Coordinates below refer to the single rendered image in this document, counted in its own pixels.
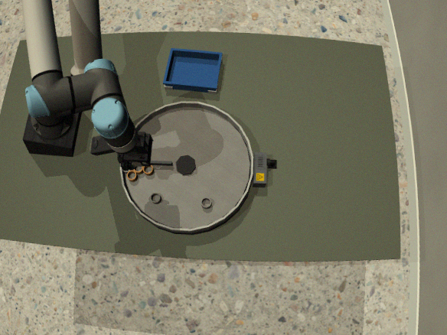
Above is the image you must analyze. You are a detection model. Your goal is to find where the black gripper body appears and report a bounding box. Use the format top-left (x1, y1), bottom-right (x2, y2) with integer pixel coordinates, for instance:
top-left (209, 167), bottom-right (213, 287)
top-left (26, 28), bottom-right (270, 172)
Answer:
top-left (117, 132), bottom-right (153, 166)

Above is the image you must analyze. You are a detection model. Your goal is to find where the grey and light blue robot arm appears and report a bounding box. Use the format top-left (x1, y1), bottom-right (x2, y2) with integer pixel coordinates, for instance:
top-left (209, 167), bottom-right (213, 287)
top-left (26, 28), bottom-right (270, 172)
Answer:
top-left (21, 0), bottom-right (138, 155)

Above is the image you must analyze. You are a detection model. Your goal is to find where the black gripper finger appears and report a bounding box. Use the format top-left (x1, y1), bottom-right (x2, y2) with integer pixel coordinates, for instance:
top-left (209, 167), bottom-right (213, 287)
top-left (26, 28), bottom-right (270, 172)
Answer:
top-left (120, 161), bottom-right (143, 171)

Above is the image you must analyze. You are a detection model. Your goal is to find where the blue crate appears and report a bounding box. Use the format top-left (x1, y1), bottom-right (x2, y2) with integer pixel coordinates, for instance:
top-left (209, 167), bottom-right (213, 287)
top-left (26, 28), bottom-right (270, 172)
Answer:
top-left (163, 48), bottom-right (223, 94)

